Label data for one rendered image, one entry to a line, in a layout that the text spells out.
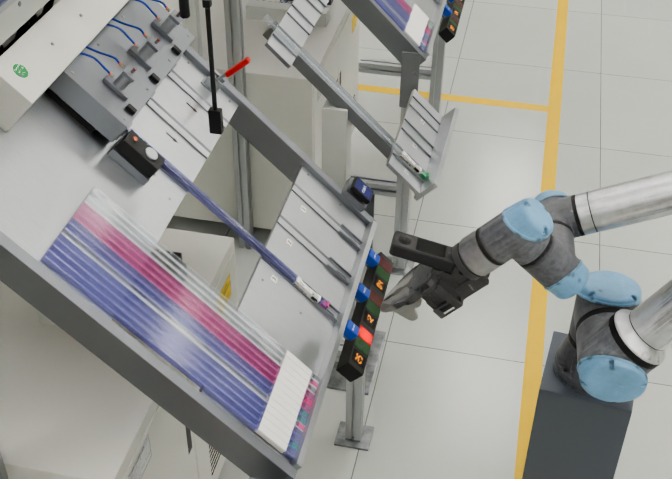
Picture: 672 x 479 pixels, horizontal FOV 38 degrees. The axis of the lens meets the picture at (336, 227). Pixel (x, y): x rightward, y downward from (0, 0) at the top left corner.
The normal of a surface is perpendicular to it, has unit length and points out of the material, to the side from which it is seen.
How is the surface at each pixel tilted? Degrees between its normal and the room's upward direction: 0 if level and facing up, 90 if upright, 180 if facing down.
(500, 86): 0
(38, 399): 0
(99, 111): 90
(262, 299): 44
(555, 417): 90
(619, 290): 7
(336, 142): 90
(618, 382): 96
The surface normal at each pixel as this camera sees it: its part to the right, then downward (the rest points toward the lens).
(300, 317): 0.68, -0.48
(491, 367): 0.01, -0.80
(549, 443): -0.33, 0.57
